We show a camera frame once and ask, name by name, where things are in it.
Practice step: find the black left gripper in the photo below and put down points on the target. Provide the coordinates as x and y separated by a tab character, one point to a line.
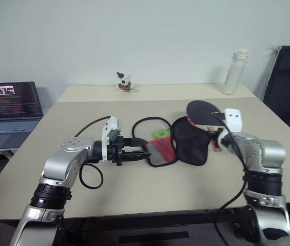
115	151

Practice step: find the black office chair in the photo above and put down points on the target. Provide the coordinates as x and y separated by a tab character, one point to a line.
286	84

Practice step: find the black table frame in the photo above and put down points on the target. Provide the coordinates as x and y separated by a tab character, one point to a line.
160	225

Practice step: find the white water bottle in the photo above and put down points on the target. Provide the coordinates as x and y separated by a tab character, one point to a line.
230	74

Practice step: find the open grey laptop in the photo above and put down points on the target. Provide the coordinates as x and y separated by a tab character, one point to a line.
6	123

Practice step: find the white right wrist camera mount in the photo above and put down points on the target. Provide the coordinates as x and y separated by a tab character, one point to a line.
233	119

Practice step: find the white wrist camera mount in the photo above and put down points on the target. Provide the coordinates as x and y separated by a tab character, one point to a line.
112	125
233	119

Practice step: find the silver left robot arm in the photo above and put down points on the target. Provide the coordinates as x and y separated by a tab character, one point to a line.
57	164

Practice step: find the small white dog figurine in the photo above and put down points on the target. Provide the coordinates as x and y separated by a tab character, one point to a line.
124	83

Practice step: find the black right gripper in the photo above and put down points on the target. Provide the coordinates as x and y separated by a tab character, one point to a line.
212	132

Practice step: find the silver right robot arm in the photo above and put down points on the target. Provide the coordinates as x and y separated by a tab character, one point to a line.
265	159

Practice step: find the black red paddle case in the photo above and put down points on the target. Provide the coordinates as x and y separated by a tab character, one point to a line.
191	146

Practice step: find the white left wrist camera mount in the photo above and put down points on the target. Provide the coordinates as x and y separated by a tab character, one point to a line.
112	125

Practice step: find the black red table tennis paddle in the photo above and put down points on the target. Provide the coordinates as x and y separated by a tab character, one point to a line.
201	111

